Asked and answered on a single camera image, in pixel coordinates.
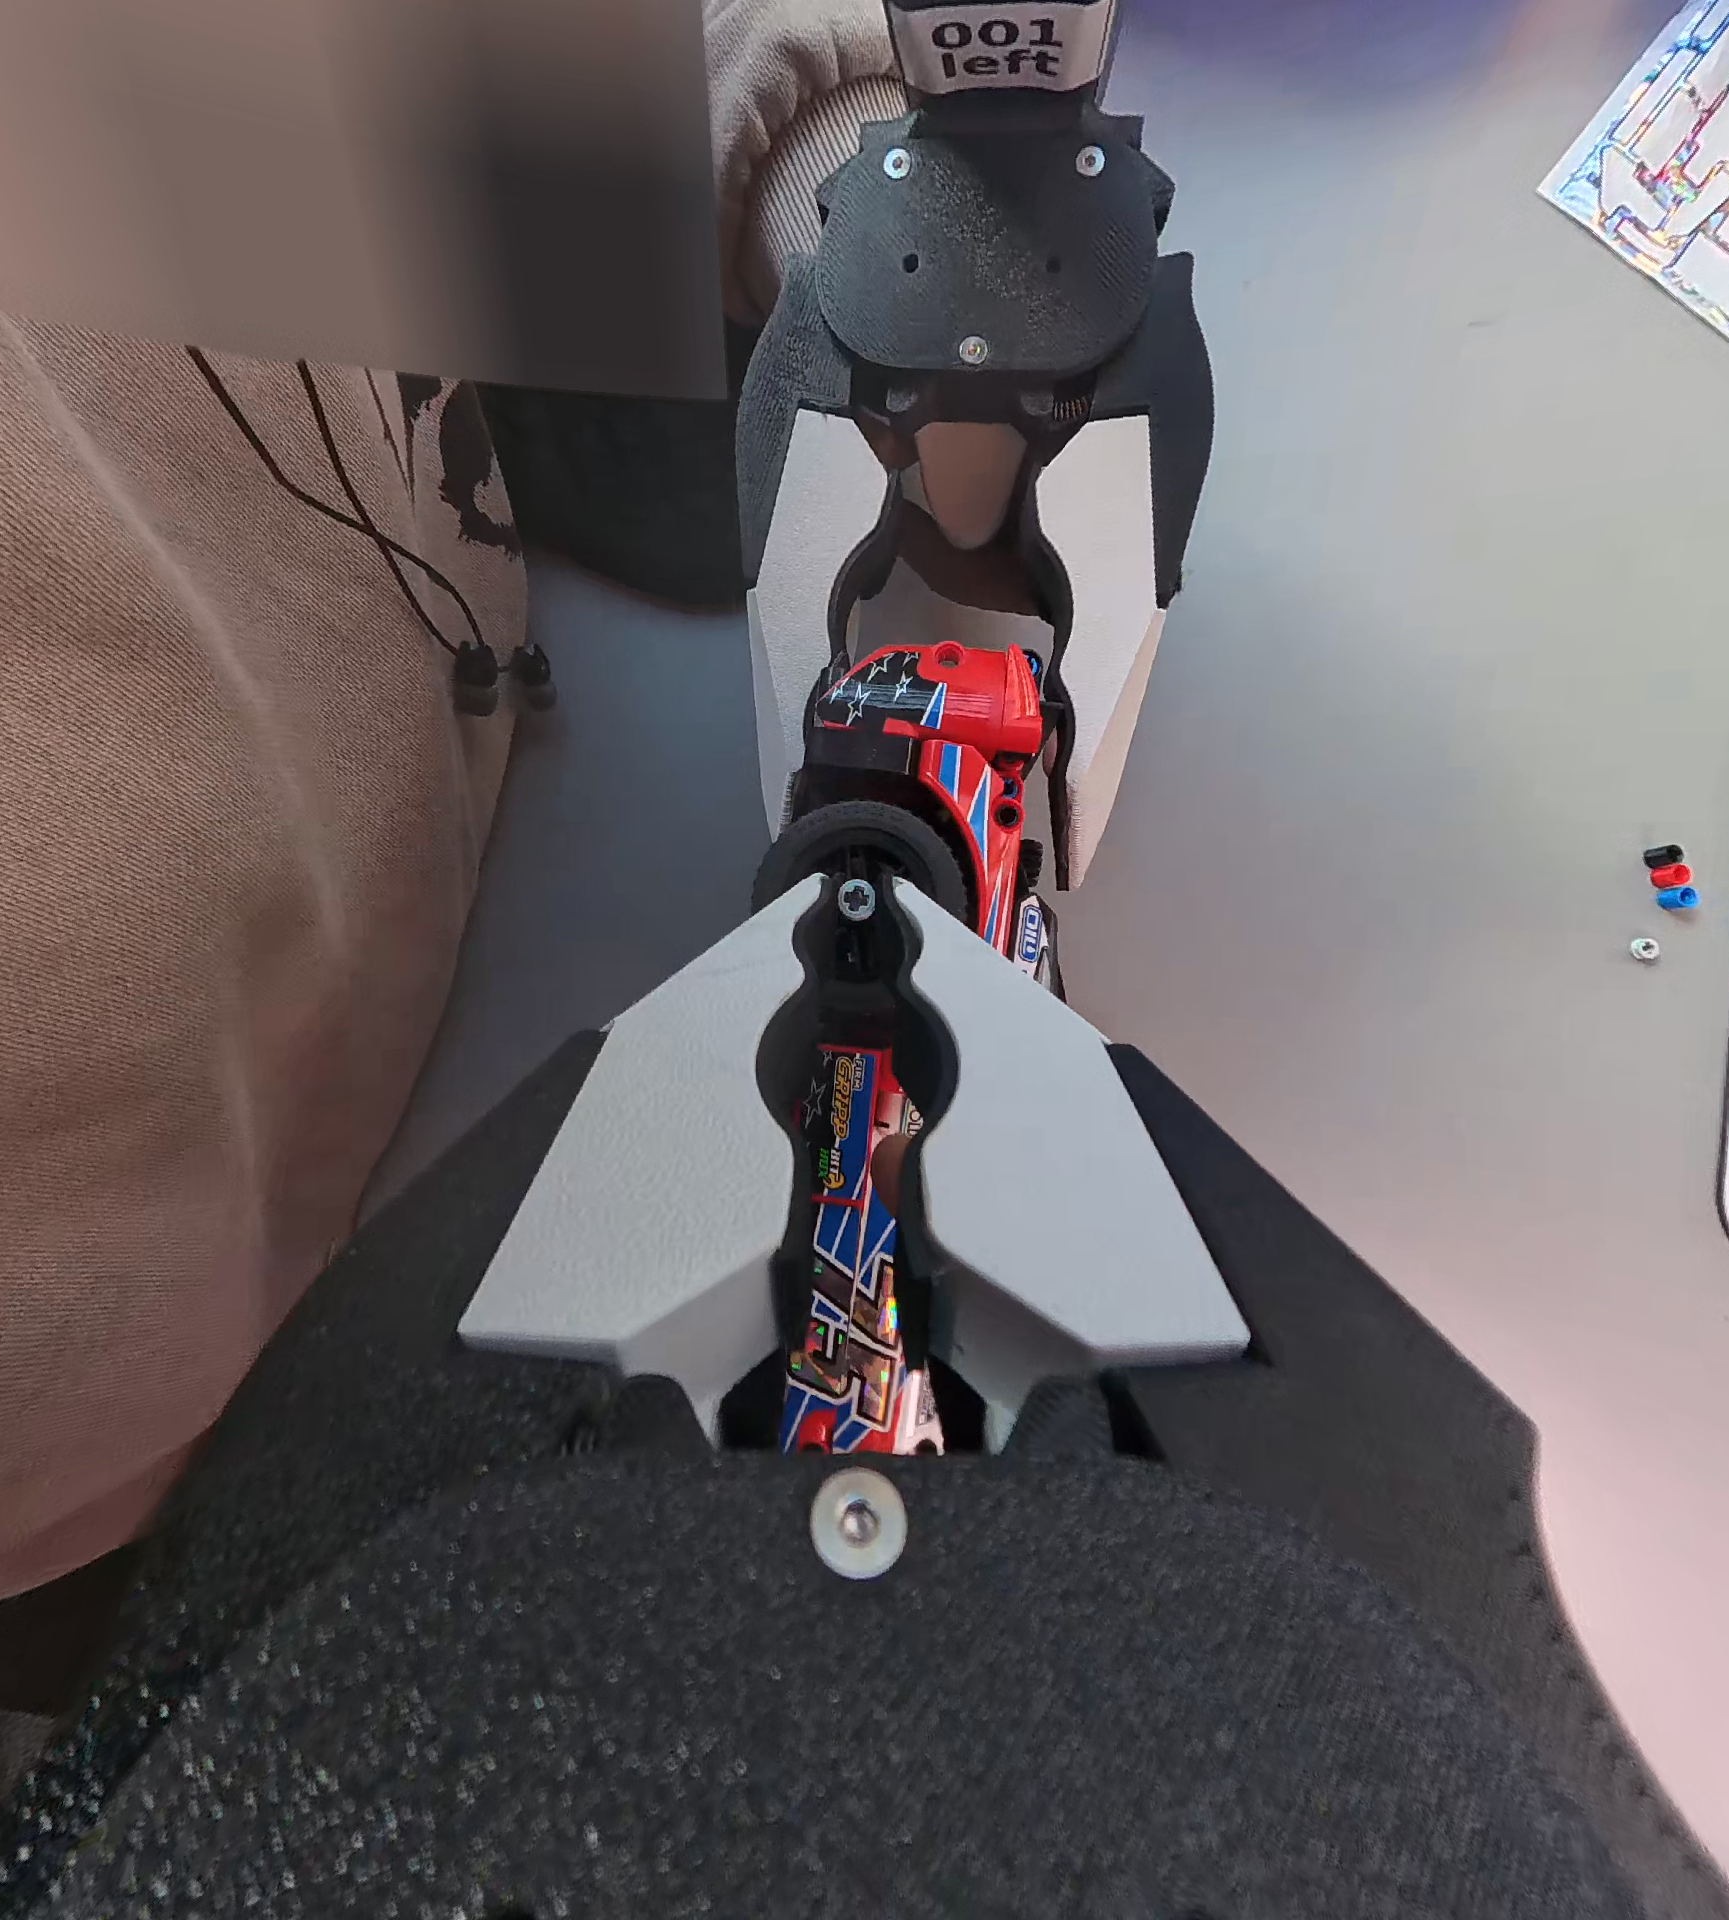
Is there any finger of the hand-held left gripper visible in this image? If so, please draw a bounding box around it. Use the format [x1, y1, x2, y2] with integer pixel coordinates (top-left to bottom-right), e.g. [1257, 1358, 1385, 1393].
[1007, 408, 1168, 890]
[745, 408, 940, 842]

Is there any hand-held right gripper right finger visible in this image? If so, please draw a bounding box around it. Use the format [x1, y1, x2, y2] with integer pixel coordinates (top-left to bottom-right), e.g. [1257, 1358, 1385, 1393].
[887, 882, 1251, 1453]

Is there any black chair armrest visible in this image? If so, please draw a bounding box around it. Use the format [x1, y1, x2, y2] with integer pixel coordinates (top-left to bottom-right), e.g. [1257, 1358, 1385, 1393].
[474, 382, 760, 613]

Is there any holographic sticker sheet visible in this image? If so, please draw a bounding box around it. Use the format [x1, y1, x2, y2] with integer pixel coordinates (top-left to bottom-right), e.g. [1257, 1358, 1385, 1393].
[1538, 0, 1729, 408]

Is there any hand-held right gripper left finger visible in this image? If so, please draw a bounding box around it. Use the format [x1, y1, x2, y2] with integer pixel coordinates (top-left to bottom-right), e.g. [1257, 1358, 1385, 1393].
[459, 873, 842, 1449]

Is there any person's left forearm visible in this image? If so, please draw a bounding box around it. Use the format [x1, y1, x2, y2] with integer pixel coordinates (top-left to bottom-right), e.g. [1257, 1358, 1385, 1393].
[707, 0, 911, 324]

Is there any beige hooded sweater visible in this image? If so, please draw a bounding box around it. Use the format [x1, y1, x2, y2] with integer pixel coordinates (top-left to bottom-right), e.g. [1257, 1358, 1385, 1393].
[0, 291, 536, 1622]

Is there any grey desk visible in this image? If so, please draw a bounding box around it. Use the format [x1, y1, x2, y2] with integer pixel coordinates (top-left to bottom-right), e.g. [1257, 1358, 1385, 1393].
[355, 0, 1729, 1920]

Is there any toy brick race car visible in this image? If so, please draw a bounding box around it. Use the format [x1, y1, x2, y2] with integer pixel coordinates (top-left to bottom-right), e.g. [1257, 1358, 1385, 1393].
[751, 641, 1068, 1457]

